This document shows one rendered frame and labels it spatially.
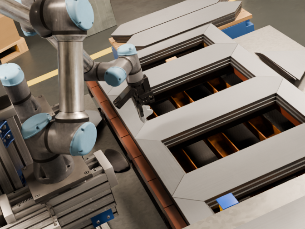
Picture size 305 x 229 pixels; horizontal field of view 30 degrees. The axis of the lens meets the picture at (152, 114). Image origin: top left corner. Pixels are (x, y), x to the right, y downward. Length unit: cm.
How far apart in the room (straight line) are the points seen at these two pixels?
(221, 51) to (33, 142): 131
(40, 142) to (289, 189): 84
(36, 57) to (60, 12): 375
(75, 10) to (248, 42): 157
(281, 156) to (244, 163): 14
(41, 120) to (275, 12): 360
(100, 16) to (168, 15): 221
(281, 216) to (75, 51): 84
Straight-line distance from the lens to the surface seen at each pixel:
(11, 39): 577
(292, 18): 516
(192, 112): 255
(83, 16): 190
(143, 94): 236
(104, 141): 284
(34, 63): 554
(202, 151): 281
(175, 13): 354
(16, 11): 243
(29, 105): 249
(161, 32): 335
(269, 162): 219
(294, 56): 297
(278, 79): 267
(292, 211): 169
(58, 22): 191
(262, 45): 320
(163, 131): 248
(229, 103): 255
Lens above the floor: 226
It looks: 33 degrees down
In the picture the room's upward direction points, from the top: 16 degrees counter-clockwise
